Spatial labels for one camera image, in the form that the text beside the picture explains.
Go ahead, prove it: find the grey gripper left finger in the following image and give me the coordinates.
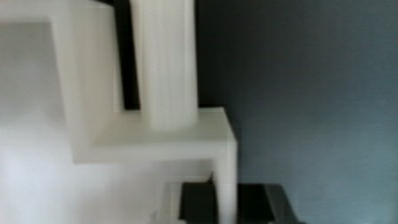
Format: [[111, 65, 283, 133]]
[[179, 181, 220, 224]]

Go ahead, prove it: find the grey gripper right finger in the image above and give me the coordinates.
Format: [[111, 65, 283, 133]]
[[237, 184, 296, 224]]

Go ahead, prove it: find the white chair seat part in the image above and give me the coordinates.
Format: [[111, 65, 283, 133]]
[[0, 0, 236, 224]]

